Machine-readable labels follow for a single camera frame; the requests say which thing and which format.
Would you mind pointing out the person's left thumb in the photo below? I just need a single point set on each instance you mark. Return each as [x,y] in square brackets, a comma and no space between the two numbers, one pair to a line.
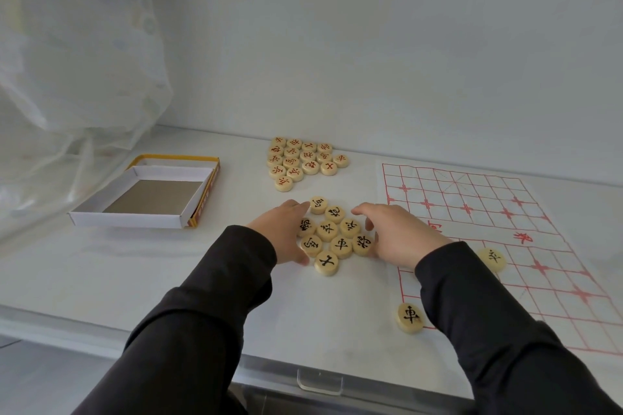
[301,261]

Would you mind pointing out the clear plastic storage bin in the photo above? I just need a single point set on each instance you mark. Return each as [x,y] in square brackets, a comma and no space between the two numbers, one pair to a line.
[389,397]

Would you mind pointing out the translucent white curtain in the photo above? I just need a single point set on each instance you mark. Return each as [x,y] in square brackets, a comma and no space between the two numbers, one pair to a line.
[73,64]

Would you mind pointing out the person's right thumb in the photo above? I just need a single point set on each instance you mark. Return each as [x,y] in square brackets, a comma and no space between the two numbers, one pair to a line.
[369,224]

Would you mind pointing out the single black-marked wooden chess disc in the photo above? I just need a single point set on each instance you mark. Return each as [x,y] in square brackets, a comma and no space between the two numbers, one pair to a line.
[493,259]
[410,318]

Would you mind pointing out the cluster of black-marked chess pieces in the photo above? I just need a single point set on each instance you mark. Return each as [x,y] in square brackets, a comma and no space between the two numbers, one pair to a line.
[336,239]

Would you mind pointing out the white cardboard box tray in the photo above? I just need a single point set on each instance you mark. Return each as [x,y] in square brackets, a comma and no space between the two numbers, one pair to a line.
[141,220]

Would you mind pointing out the cluster of red-marked chess pieces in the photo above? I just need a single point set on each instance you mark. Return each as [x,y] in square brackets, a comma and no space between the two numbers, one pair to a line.
[301,159]

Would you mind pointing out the yellow cardboard box lid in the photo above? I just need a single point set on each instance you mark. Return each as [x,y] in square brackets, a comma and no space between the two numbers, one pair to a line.
[204,196]

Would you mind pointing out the person's left forearm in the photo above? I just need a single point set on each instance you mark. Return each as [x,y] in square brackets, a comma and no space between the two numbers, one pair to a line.
[204,322]

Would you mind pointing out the person's right forearm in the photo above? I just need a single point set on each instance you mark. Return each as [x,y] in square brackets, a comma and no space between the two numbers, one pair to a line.
[491,332]

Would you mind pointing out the person's right hand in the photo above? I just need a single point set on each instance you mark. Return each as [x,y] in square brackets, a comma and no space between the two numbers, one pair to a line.
[404,237]

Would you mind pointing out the white paper red-lined chessboard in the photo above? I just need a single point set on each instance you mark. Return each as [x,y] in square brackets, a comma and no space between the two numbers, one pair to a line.
[467,193]

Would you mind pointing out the person's left hand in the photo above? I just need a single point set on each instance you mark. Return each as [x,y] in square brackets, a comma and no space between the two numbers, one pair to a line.
[275,232]

